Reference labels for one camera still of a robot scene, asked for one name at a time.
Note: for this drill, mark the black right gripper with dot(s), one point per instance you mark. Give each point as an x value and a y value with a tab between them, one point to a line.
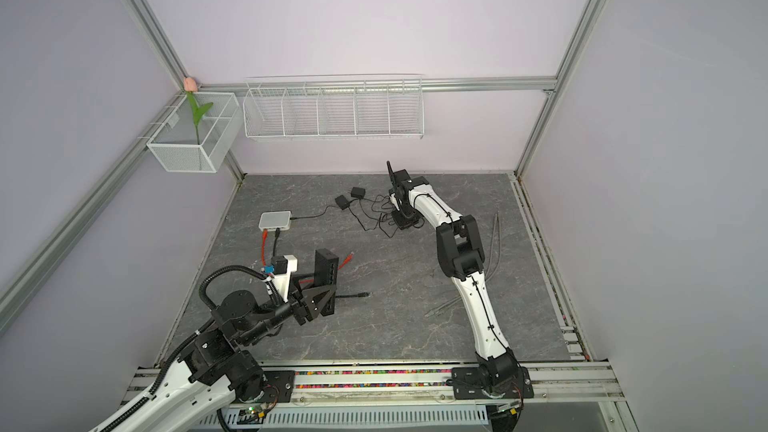
402	223

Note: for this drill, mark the pink artificial tulip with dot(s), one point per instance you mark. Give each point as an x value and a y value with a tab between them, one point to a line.
198	110

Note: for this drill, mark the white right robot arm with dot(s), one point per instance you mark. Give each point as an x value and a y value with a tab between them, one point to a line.
461	257

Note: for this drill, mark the black power adapter far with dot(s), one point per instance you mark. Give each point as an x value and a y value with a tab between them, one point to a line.
358	192

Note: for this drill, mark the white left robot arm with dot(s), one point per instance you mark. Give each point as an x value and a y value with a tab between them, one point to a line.
213	367

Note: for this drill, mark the white wire wall basket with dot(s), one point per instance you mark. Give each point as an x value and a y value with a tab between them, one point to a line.
334	107

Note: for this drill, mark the black power adapter near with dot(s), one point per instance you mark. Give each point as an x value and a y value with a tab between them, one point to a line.
342	202

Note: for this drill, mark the black power adapter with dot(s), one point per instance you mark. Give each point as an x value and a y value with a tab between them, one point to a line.
342	202
358	192

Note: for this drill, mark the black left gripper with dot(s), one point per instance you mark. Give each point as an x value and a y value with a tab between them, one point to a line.
311	311

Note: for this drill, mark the white mesh box basket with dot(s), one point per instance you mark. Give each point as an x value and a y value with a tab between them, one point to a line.
174	143

